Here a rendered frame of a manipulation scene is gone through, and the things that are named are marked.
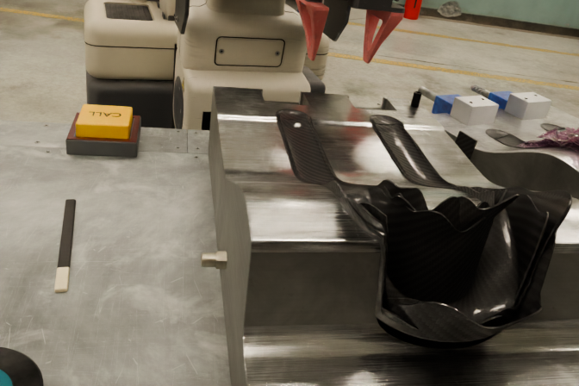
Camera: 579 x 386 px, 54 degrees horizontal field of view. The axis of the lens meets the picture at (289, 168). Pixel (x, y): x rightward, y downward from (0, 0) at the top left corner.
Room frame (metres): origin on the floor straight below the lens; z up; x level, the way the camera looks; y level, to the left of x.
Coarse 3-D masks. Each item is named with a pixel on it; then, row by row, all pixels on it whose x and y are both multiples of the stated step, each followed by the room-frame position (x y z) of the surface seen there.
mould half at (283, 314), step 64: (256, 128) 0.53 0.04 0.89; (320, 128) 0.56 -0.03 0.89; (256, 192) 0.33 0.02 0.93; (320, 192) 0.34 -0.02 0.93; (448, 192) 0.37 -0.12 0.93; (256, 256) 0.27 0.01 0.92; (320, 256) 0.28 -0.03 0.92; (576, 256) 0.32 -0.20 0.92; (256, 320) 0.27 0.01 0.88; (320, 320) 0.28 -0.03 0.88; (576, 320) 0.32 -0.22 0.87; (256, 384) 0.23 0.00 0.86; (320, 384) 0.24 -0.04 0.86; (384, 384) 0.25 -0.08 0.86; (448, 384) 0.25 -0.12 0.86; (512, 384) 0.26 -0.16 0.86; (576, 384) 0.27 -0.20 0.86
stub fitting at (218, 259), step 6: (204, 252) 0.37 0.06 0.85; (210, 252) 0.37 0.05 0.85; (216, 252) 0.37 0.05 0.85; (222, 252) 0.37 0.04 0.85; (204, 258) 0.36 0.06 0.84; (210, 258) 0.36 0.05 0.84; (216, 258) 0.36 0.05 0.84; (222, 258) 0.36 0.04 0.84; (204, 264) 0.36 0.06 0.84; (210, 264) 0.36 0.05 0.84; (216, 264) 0.36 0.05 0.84; (222, 264) 0.36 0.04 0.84
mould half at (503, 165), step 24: (456, 120) 0.73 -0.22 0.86; (504, 120) 0.76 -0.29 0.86; (528, 120) 0.78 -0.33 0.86; (552, 120) 0.80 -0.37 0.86; (576, 120) 0.81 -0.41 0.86; (480, 144) 0.66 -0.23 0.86; (480, 168) 0.63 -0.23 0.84; (504, 168) 0.60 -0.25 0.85; (528, 168) 0.58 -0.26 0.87; (552, 168) 0.55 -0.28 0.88; (576, 168) 0.54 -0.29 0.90; (576, 192) 0.52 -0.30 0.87
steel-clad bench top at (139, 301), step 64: (0, 128) 0.61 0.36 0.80; (64, 128) 0.64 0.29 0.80; (0, 192) 0.48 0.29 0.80; (64, 192) 0.49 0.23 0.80; (128, 192) 0.51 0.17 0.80; (192, 192) 0.53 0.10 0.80; (0, 256) 0.38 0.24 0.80; (128, 256) 0.41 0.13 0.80; (192, 256) 0.42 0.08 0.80; (0, 320) 0.31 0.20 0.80; (64, 320) 0.32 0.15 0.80; (128, 320) 0.33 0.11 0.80; (192, 320) 0.34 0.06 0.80; (64, 384) 0.26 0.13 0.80; (128, 384) 0.27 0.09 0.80; (192, 384) 0.28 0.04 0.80
